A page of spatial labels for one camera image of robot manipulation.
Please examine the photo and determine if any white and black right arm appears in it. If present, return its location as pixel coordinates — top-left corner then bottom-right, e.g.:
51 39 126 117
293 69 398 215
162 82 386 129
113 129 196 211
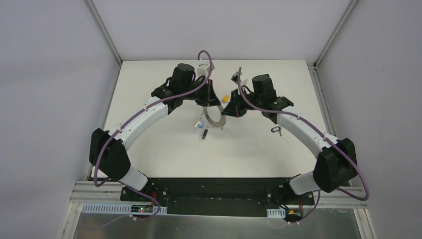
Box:
222 73 358 204

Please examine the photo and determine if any white slotted cable duct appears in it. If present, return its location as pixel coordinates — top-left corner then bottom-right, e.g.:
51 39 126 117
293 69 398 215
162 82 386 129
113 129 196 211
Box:
81 203 168 216

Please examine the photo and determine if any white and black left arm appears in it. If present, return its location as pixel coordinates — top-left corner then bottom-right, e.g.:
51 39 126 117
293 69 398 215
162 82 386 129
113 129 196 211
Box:
89 62 221 201

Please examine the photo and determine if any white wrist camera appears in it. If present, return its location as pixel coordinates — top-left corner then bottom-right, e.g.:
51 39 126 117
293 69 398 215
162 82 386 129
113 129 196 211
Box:
196 60 215 78
230 72 251 86

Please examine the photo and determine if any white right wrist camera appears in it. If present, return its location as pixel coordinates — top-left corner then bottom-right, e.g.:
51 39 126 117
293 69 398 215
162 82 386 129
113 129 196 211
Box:
230 72 251 86

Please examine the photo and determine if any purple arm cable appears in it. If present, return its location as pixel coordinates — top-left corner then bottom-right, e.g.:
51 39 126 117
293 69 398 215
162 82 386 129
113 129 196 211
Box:
82 50 214 231
236 67 371 228

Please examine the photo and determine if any black key tag with key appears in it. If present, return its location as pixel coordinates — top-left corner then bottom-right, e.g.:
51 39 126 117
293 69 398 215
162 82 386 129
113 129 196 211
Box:
202 129 209 139

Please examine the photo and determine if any yellow key tag with key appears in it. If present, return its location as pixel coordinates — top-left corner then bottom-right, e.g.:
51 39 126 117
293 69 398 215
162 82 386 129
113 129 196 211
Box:
221 95 230 104

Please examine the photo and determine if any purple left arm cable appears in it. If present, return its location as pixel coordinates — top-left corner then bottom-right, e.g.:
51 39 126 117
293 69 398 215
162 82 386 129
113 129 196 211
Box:
82 50 214 231

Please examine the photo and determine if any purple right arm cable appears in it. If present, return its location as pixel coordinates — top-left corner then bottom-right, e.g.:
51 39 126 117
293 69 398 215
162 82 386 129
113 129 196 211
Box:
236 67 371 228

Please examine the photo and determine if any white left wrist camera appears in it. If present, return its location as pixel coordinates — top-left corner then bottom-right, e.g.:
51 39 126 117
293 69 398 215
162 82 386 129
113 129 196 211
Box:
196 60 215 78

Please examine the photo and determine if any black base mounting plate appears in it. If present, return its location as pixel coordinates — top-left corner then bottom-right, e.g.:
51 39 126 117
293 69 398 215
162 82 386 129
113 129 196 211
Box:
141 177 315 217

